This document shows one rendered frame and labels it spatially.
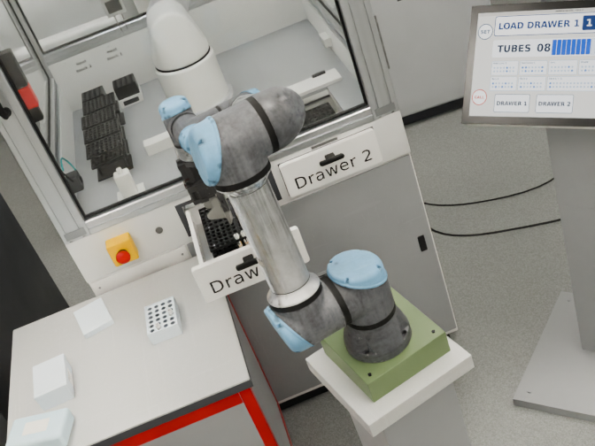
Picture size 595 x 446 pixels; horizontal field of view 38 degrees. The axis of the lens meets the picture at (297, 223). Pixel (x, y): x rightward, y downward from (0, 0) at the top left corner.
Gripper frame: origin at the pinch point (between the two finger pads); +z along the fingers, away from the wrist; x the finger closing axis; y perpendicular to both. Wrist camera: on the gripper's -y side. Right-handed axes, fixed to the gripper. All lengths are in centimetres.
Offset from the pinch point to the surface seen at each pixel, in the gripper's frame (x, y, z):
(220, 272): 10.7, 7.9, 8.2
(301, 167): -21.4, -23.0, 7.6
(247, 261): 13.6, 0.2, 6.2
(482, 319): -30, -65, 98
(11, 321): -51, 82, 38
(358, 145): -21.4, -40.4, 7.9
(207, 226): -11.6, 7.5, 7.8
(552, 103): 13, -85, -3
